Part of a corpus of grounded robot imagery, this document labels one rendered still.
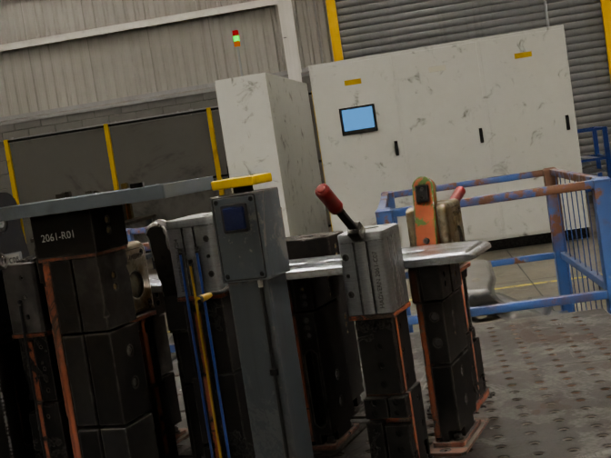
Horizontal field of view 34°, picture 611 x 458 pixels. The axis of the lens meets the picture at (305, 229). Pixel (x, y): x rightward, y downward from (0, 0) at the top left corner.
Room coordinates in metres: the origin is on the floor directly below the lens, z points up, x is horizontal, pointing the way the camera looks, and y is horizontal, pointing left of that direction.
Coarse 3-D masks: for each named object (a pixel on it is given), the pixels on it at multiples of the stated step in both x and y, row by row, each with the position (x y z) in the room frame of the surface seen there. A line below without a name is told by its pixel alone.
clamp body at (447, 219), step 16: (448, 208) 1.67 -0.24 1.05; (448, 224) 1.66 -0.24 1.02; (448, 240) 1.66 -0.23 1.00; (464, 240) 1.74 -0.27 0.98; (464, 272) 1.73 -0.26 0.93; (464, 288) 1.74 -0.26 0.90; (464, 304) 1.70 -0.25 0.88; (464, 320) 1.69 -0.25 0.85; (480, 352) 1.74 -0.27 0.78; (480, 368) 1.73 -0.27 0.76; (480, 384) 1.71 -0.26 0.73; (480, 400) 1.69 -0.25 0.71
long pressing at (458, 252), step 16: (320, 256) 1.69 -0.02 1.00; (336, 256) 1.65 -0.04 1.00; (416, 256) 1.45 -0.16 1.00; (432, 256) 1.44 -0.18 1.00; (448, 256) 1.43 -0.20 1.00; (464, 256) 1.43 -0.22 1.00; (288, 272) 1.53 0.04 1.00; (304, 272) 1.52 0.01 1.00; (320, 272) 1.51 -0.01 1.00; (336, 272) 1.50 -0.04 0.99; (160, 288) 1.62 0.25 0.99
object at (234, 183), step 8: (240, 176) 1.29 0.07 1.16; (248, 176) 1.24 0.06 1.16; (256, 176) 1.25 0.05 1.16; (264, 176) 1.27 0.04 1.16; (216, 184) 1.26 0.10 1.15; (224, 184) 1.26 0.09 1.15; (232, 184) 1.25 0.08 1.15; (240, 184) 1.25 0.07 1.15; (248, 184) 1.24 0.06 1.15; (240, 192) 1.27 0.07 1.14
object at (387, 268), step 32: (384, 224) 1.42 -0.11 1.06; (352, 256) 1.36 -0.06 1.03; (384, 256) 1.35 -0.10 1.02; (352, 288) 1.37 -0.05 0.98; (384, 288) 1.35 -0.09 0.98; (352, 320) 1.37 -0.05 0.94; (384, 320) 1.36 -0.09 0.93; (384, 352) 1.36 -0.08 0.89; (384, 384) 1.37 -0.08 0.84; (416, 384) 1.40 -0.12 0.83; (384, 416) 1.36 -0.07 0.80; (416, 416) 1.38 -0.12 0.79; (384, 448) 1.37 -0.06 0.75; (416, 448) 1.37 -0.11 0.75
